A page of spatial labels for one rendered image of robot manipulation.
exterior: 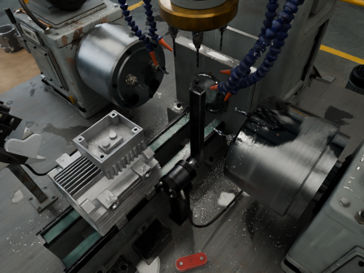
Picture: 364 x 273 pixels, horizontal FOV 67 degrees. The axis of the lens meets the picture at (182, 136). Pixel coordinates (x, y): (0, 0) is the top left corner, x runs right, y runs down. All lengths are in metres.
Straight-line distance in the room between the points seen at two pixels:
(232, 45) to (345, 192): 0.55
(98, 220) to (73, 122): 0.64
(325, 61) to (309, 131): 2.47
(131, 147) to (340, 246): 0.46
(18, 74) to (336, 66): 2.92
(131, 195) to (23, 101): 0.88
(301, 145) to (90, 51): 0.67
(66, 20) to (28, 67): 1.91
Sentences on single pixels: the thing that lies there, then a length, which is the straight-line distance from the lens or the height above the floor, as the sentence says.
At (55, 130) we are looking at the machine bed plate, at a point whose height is 0.80.
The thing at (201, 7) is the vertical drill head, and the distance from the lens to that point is 0.62.
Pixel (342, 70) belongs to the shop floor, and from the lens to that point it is 3.02.
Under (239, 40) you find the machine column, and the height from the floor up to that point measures 1.15.
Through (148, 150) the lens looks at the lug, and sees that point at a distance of 0.65.
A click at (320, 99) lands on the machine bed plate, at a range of 1.30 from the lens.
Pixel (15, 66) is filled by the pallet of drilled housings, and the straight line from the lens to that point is 3.02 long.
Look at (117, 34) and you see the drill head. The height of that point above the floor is 1.16.
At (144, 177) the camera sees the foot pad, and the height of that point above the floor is 1.06.
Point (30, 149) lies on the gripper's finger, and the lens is 0.58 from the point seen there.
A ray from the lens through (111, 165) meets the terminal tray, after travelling 0.61.
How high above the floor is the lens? 1.60
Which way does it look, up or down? 50 degrees down
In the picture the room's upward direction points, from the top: 3 degrees counter-clockwise
